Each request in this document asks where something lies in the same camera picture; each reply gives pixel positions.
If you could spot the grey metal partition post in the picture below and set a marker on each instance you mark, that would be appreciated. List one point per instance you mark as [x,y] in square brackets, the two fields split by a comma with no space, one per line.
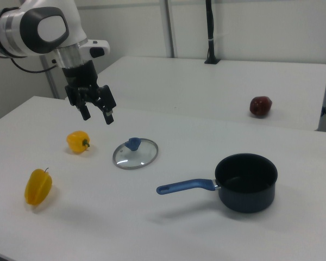
[169,27]

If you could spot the long yellow pepper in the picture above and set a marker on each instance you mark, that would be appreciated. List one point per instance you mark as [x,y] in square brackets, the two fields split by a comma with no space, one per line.
[38,187]

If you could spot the grey metal frame post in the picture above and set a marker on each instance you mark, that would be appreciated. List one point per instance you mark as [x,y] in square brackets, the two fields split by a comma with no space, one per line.
[50,79]

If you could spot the dark red apple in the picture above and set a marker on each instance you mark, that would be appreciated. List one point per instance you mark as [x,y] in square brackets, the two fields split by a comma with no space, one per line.
[260,106]

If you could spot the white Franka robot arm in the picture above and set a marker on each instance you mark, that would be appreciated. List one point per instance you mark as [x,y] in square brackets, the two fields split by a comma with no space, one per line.
[21,27]

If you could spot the short yellow bell pepper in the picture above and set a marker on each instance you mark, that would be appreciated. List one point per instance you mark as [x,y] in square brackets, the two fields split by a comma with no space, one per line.
[76,142]

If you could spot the glass lid with blue knob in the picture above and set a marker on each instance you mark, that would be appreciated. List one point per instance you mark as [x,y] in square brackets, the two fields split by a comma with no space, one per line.
[135,153]

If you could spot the dark blue saucepan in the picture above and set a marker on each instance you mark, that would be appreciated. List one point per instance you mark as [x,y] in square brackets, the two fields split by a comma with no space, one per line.
[245,185]

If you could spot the black pole stand with white band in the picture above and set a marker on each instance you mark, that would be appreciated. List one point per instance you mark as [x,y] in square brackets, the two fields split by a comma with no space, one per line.
[211,32]

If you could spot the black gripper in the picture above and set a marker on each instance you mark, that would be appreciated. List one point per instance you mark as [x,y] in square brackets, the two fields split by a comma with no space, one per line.
[82,79]

